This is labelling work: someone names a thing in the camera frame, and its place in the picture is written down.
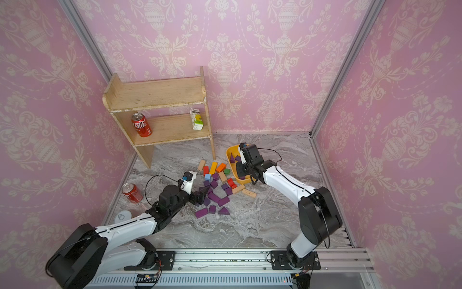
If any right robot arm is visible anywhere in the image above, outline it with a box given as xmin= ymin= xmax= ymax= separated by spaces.
xmin=236 ymin=143 xmax=343 ymax=269

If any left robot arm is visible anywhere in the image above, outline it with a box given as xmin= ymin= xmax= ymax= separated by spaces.
xmin=45 ymin=185 xmax=210 ymax=289

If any yellow plastic storage bin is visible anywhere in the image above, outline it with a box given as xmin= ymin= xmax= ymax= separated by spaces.
xmin=226 ymin=144 xmax=251 ymax=184

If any purple brick centre long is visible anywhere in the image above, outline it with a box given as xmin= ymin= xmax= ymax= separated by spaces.
xmin=208 ymin=192 xmax=221 ymax=203

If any purple brick front left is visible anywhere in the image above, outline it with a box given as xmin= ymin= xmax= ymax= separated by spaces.
xmin=196 ymin=208 xmax=209 ymax=219

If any beige wood brick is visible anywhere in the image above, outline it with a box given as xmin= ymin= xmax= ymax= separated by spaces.
xmin=218 ymin=172 xmax=227 ymax=183

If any natural wood brick near shelf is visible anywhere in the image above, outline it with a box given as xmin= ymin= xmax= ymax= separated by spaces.
xmin=197 ymin=160 xmax=206 ymax=172

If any small red brick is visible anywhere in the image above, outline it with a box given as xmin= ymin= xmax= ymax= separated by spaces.
xmin=227 ymin=178 xmax=237 ymax=189

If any engraved natural wood brick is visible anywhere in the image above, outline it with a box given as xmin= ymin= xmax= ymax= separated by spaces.
xmin=242 ymin=189 xmax=257 ymax=198

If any yellow long brick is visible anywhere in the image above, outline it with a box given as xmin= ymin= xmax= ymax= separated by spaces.
xmin=209 ymin=162 xmax=218 ymax=175

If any purple triangle brick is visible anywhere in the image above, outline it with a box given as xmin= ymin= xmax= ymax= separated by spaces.
xmin=218 ymin=207 xmax=230 ymax=215

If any orange brick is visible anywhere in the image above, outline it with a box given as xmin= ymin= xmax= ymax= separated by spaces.
xmin=216 ymin=163 xmax=227 ymax=173

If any natural wood brick small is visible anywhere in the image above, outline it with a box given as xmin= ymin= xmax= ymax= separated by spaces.
xmin=232 ymin=184 xmax=245 ymax=194

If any red cola can on floor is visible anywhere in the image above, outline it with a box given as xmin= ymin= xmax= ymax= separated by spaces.
xmin=122 ymin=183 xmax=143 ymax=204

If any white round lid object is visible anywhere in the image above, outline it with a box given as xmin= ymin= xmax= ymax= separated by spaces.
xmin=113 ymin=210 xmax=132 ymax=224

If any green white juice carton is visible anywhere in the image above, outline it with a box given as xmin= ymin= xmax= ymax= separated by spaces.
xmin=190 ymin=108 xmax=204 ymax=131

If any red cola can on shelf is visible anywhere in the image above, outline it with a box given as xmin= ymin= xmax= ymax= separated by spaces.
xmin=131 ymin=113 xmax=152 ymax=137

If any wooden two-tier shelf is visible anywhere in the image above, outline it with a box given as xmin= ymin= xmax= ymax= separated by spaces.
xmin=102 ymin=66 xmax=216 ymax=169

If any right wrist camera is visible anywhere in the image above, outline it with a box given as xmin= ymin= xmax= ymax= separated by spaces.
xmin=238 ymin=143 xmax=249 ymax=164

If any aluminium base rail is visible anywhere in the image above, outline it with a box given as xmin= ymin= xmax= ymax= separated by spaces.
xmin=81 ymin=248 xmax=381 ymax=289

